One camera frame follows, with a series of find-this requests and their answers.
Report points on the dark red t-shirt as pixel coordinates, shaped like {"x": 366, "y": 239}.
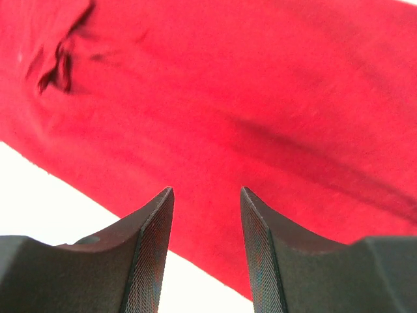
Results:
{"x": 311, "y": 104}

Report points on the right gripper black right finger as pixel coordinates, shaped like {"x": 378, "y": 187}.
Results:
{"x": 293, "y": 269}

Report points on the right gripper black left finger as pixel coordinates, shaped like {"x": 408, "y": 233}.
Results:
{"x": 117, "y": 269}

